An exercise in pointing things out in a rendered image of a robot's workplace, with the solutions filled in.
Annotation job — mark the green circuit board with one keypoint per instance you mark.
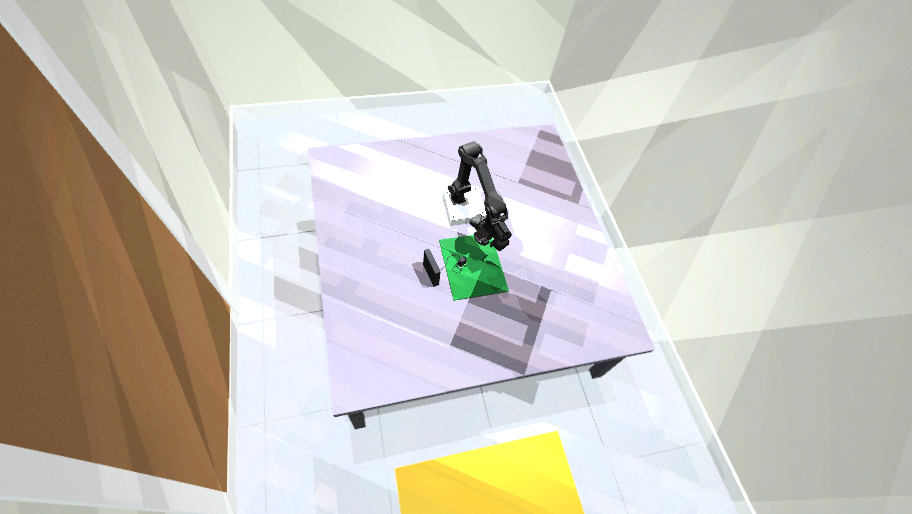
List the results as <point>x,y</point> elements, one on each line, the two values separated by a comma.
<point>482,273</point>

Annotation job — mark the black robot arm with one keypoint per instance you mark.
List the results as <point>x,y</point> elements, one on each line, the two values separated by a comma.
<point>494,204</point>

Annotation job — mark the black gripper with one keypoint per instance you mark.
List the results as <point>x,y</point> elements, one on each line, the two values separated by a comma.
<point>477,222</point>

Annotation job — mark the black cooling fan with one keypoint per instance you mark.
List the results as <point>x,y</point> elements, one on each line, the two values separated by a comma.
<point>431,267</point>

